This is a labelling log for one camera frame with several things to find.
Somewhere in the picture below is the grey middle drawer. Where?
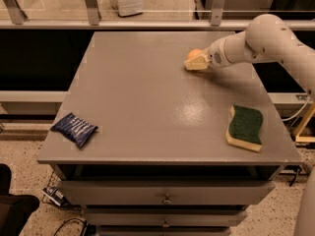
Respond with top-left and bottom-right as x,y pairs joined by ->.
84,209 -> 247,227

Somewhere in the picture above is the metal railing frame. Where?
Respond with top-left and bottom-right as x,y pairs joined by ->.
0,0 -> 315,30

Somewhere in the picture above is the blue rxbar wrapper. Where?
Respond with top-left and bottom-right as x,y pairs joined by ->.
50,113 -> 97,148

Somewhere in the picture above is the yellow wooden stand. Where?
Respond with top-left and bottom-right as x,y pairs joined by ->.
292,102 -> 315,143

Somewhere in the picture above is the grey bottom drawer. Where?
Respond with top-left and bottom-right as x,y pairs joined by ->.
97,227 -> 230,236

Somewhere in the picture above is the power strip on floor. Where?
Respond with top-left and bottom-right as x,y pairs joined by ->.
42,186 -> 66,207

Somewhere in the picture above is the grey top drawer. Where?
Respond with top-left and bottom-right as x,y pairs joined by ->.
58,180 -> 275,206

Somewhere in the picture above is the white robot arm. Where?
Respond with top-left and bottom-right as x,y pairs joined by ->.
184,14 -> 315,236

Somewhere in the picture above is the green yellow sponge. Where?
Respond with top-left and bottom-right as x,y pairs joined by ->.
225,105 -> 263,152

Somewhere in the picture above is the grey drawer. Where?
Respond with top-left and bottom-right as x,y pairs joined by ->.
58,180 -> 275,206
84,209 -> 247,227
97,227 -> 230,236

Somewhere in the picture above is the black chair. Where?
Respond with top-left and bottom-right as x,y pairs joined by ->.
0,164 -> 39,236

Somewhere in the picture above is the orange fruit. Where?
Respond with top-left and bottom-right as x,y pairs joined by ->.
187,49 -> 203,59

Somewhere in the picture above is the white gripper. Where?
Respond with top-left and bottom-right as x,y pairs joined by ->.
184,37 -> 231,71

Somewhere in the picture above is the black floor cable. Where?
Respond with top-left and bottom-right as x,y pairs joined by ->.
52,217 -> 90,236

